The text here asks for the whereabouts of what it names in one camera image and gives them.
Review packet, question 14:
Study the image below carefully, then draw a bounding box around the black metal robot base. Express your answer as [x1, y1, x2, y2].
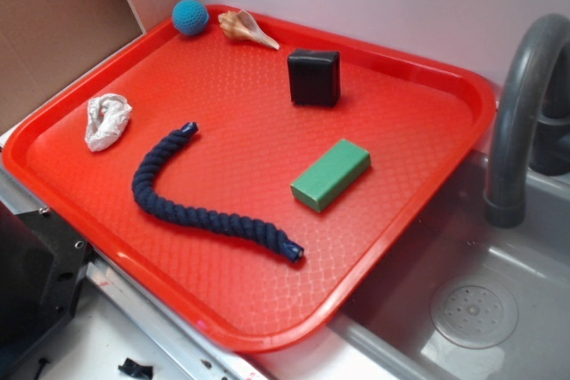
[1, 206, 92, 379]

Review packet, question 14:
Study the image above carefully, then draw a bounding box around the crumpled white paper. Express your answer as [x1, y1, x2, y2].
[85, 93, 133, 152]

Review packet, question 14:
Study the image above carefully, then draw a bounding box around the red plastic tray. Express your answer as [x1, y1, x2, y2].
[3, 15, 495, 353]

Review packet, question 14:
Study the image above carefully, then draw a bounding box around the green rectangular block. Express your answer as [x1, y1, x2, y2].
[290, 139, 371, 213]

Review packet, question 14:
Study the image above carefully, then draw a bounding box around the black cube block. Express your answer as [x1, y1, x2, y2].
[287, 49, 340, 108]

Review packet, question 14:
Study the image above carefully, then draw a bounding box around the tan conch seashell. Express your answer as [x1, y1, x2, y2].
[217, 10, 281, 51]

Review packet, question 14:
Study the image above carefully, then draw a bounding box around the blue crocheted ball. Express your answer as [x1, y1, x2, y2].
[172, 0, 209, 36]

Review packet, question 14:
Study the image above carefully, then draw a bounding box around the grey plastic sink basin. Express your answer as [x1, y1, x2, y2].
[330, 152, 569, 379]

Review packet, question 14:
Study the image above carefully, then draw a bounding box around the round sink drain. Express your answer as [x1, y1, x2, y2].
[430, 276, 518, 350]

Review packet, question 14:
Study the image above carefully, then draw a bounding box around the grey curved faucet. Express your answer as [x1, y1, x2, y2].
[484, 13, 569, 228]

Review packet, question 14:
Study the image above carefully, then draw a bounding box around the black tape scrap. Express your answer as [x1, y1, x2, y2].
[118, 358, 154, 380]

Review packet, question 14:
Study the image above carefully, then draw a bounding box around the brown cardboard panel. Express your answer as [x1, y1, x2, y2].
[1, 0, 179, 133]

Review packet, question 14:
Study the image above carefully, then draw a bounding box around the dark blue twisted rope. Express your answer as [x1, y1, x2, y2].
[131, 121, 306, 265]

